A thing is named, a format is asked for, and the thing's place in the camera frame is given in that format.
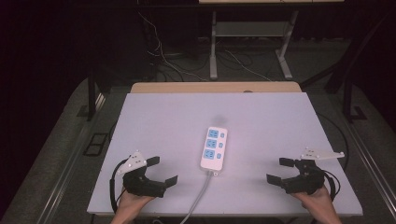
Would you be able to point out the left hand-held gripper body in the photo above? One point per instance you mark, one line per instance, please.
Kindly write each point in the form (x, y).
(141, 185)

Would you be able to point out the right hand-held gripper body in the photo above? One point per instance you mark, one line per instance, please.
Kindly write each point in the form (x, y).
(306, 180)

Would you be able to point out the white power strip blue sockets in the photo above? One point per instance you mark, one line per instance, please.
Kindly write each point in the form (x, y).
(214, 161)

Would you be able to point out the person's left hand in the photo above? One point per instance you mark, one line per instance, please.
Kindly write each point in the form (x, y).
(130, 203)

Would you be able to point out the person's right hand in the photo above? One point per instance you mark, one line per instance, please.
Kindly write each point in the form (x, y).
(320, 203)

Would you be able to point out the white foam board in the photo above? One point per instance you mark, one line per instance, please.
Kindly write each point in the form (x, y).
(174, 124)

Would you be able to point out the wooden table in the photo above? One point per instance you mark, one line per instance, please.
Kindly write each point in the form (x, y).
(186, 87)

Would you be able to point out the black metal stand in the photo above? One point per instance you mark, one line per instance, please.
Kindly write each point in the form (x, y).
(348, 99)
(91, 99)

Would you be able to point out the black floor frame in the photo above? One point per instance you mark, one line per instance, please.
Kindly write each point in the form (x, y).
(96, 144)

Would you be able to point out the white metal desk frame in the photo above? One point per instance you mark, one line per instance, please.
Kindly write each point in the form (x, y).
(249, 29)

